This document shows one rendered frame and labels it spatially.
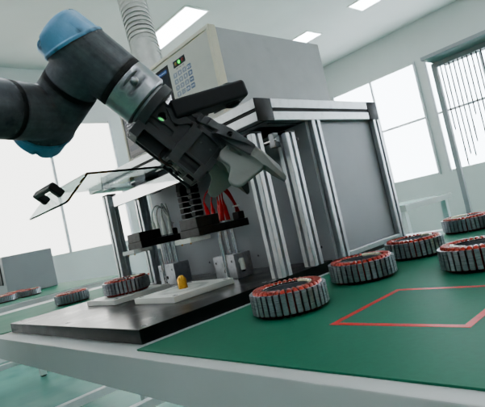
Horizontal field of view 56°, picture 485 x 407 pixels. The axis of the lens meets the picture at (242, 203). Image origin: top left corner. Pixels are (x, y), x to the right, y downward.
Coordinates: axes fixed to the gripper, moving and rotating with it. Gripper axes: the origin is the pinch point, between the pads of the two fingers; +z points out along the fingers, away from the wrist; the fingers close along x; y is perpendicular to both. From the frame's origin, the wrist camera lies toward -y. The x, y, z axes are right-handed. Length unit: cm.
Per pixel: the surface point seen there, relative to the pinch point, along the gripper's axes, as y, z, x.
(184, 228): 7.0, -1.3, -37.0
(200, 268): 9, 13, -68
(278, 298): 13.2, 9.0, 4.4
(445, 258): -5.6, 26.1, 7.3
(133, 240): 14, -7, -58
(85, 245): 23, -23, -540
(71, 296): 38, -10, -101
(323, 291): 8.8, 13.9, 4.5
